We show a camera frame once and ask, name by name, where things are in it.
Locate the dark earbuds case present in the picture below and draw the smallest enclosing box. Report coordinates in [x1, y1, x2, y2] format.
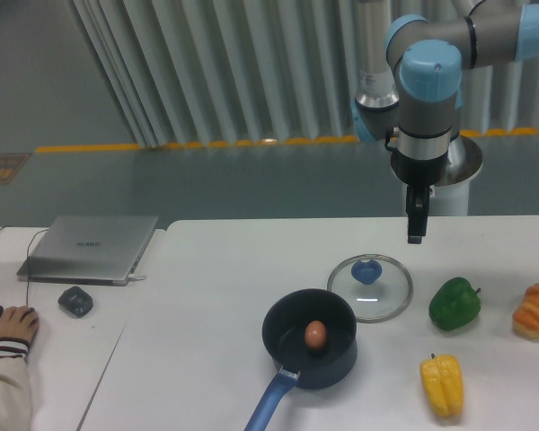
[57, 286, 93, 318]

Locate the green bell pepper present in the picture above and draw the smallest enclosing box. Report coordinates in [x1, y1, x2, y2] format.
[429, 277, 481, 331]

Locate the striped cream sleeve forearm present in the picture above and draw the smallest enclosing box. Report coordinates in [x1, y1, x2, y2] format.
[0, 338, 32, 430]

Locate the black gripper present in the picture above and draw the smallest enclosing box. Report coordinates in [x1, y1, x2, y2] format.
[393, 153, 446, 244]

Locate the black mouse cable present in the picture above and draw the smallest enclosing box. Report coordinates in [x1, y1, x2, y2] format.
[25, 227, 49, 311]

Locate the dark blue saucepan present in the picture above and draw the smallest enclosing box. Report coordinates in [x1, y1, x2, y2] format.
[245, 289, 358, 430]

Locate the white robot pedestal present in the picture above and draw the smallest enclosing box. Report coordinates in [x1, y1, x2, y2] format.
[429, 135, 483, 216]

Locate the silver laptop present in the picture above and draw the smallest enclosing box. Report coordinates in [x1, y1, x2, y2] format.
[17, 215, 158, 286]

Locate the glass pot lid blue knob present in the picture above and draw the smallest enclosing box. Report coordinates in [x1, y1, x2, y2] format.
[326, 253, 414, 324]

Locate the person's hand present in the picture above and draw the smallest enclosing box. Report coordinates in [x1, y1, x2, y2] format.
[0, 306, 40, 347]

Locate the brown egg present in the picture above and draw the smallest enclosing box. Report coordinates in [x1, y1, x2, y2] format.
[304, 320, 327, 350]

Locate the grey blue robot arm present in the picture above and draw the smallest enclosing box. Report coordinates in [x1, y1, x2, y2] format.
[353, 1, 539, 244]

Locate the orange croissant bread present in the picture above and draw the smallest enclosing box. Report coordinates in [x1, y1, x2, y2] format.
[512, 283, 539, 339]

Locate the yellow bell pepper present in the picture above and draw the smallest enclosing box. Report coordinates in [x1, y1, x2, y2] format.
[420, 354, 464, 418]

